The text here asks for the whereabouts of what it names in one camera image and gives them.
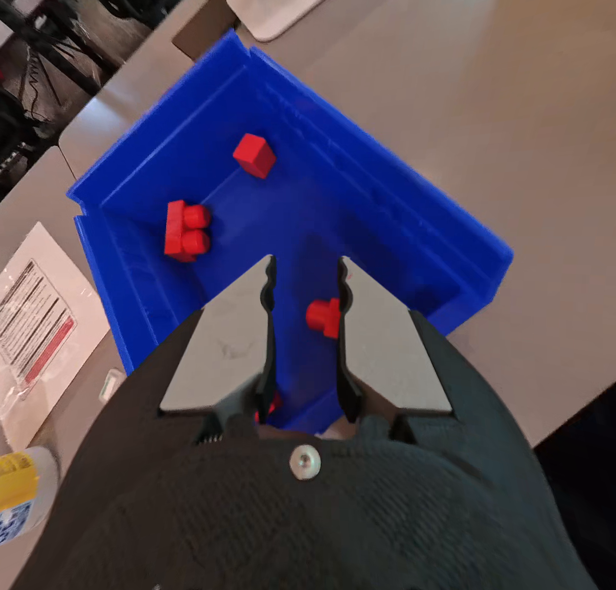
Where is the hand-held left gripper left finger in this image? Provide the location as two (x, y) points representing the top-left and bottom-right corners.
(159, 254), (278, 424)

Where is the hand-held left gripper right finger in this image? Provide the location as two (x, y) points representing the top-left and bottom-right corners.
(336, 256), (454, 424)

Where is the red one-stud plastic brick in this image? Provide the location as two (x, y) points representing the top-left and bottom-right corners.
(305, 297), (342, 340)

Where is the red two-stud plastic brick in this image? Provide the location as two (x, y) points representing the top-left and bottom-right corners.
(163, 199), (213, 263)

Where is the blue plastic bin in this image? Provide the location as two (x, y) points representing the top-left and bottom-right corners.
(65, 28), (516, 433)

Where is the small white packet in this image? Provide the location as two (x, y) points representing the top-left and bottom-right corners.
(98, 368), (128, 406)

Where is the laminated label sheet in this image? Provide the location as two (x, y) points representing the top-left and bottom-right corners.
(0, 221), (115, 452)

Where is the white bottle with yellow label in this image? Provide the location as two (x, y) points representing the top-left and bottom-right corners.
(0, 445), (62, 548)

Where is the white stand base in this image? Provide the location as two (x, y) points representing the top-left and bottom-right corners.
(225, 0), (358, 43)

